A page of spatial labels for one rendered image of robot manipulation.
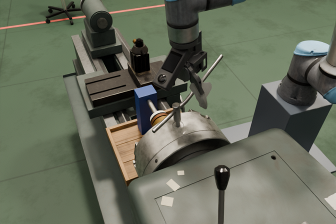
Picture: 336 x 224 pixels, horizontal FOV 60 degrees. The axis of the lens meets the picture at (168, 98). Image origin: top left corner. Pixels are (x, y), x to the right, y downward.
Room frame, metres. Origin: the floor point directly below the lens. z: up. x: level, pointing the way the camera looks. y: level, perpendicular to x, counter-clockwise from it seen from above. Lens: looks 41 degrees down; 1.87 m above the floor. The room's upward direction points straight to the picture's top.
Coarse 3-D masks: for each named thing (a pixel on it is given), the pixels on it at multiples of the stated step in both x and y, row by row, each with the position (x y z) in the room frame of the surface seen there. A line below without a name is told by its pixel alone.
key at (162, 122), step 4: (220, 56) 0.77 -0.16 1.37; (216, 60) 0.76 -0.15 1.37; (212, 64) 0.75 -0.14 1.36; (216, 64) 0.75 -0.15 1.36; (212, 68) 0.73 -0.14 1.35; (208, 72) 0.72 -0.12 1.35; (204, 76) 0.71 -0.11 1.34; (192, 92) 0.66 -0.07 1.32; (188, 96) 0.65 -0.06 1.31; (184, 100) 0.63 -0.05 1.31; (188, 100) 0.64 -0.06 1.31; (180, 104) 0.62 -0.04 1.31; (184, 104) 0.62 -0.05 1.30; (180, 108) 0.61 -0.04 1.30; (172, 112) 0.59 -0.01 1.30; (168, 116) 0.57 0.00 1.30; (164, 120) 0.56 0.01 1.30; (160, 124) 0.55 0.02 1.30; (156, 128) 0.53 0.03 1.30
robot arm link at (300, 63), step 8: (312, 40) 0.95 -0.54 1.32; (296, 48) 0.92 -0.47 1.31; (304, 48) 0.89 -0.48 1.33; (312, 48) 0.89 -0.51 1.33; (320, 48) 0.88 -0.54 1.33; (296, 56) 0.90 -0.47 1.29; (304, 56) 0.87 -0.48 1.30; (312, 56) 0.86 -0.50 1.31; (320, 56) 0.85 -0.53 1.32; (296, 64) 0.89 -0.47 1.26; (304, 64) 0.86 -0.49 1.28; (312, 64) 0.84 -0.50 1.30; (288, 72) 0.92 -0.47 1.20; (296, 72) 0.88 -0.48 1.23; (304, 72) 0.84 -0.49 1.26; (304, 80) 0.86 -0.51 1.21
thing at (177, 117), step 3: (174, 102) 0.61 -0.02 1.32; (177, 102) 0.61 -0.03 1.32; (174, 105) 0.60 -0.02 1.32; (177, 105) 0.60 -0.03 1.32; (174, 108) 0.59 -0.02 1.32; (177, 108) 0.59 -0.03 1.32; (177, 111) 0.59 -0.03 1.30; (174, 114) 0.59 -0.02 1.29; (177, 114) 0.59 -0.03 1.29; (180, 114) 0.60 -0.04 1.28; (174, 117) 0.60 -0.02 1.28; (177, 117) 0.59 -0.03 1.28; (180, 117) 0.60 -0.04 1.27; (174, 120) 0.60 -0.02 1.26; (177, 120) 0.59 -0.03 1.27; (177, 123) 0.60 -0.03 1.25; (177, 126) 0.60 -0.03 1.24
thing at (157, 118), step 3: (156, 114) 0.77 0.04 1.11; (159, 114) 0.77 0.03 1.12; (162, 114) 0.77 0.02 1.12; (165, 114) 0.78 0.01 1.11; (153, 117) 0.77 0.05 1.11; (156, 117) 0.76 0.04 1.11; (159, 117) 0.75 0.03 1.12; (162, 117) 0.75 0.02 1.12; (150, 120) 0.77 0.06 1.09; (153, 120) 0.75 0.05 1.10; (156, 120) 0.74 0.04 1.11; (159, 120) 0.74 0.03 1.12; (153, 123) 0.74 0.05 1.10; (156, 123) 0.73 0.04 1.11
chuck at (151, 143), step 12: (168, 120) 0.63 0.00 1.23; (180, 120) 0.62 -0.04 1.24; (192, 120) 0.63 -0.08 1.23; (204, 120) 0.64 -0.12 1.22; (156, 132) 0.59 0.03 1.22; (168, 132) 0.58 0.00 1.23; (180, 132) 0.57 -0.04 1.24; (192, 132) 0.58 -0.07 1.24; (144, 144) 0.58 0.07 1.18; (156, 144) 0.55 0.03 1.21; (144, 156) 0.54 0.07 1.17; (144, 168) 0.51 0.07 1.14
